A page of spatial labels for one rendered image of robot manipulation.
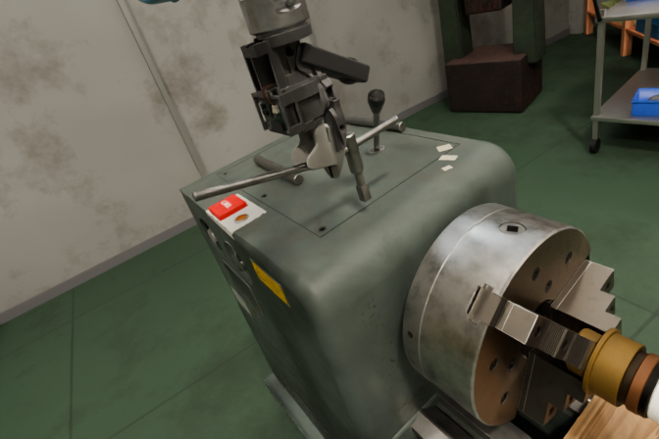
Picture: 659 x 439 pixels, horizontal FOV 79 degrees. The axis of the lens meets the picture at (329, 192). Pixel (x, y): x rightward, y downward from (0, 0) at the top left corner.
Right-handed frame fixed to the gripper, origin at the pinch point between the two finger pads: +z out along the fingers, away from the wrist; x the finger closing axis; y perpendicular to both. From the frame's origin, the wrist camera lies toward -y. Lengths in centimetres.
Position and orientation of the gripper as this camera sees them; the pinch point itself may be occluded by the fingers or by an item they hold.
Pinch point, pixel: (335, 168)
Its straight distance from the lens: 58.7
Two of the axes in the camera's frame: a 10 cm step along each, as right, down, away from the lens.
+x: 6.0, 2.4, -7.7
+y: -7.6, 4.7, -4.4
